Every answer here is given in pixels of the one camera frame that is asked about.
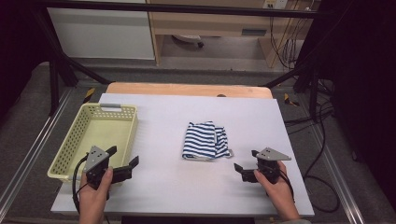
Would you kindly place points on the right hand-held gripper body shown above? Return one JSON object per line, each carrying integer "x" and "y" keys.
{"x": 269, "y": 166}

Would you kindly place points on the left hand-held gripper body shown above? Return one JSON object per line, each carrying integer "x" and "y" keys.
{"x": 95, "y": 161}

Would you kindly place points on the yellow perforated plastic basket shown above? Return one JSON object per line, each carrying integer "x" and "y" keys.
{"x": 102, "y": 130}

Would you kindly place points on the blue white striped cloth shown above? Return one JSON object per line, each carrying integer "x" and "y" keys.
{"x": 202, "y": 141}

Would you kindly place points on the person's right hand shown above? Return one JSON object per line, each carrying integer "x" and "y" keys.
{"x": 280, "y": 189}

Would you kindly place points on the person's left hand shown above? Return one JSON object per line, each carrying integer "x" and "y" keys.
{"x": 93, "y": 196}

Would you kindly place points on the white board sheet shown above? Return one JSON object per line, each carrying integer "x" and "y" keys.
{"x": 193, "y": 186}

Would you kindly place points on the yellow black tape marker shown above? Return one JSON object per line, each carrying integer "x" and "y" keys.
{"x": 290, "y": 100}
{"x": 89, "y": 94}

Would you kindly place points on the light wooden table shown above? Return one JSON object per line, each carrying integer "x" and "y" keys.
{"x": 186, "y": 89}

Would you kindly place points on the white cabinet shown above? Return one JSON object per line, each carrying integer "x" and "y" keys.
{"x": 102, "y": 34}

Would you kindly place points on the light wooden desk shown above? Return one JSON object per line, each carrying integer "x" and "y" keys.
{"x": 214, "y": 28}

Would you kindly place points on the white chair base with caster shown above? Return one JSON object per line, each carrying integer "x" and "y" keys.
{"x": 188, "y": 38}

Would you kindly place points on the aluminium rail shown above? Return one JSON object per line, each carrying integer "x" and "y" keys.
{"x": 339, "y": 174}
{"x": 28, "y": 155}

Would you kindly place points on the white wall socket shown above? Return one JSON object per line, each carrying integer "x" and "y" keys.
{"x": 275, "y": 3}

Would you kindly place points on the black metal frame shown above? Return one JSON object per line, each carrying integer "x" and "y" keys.
{"x": 174, "y": 8}

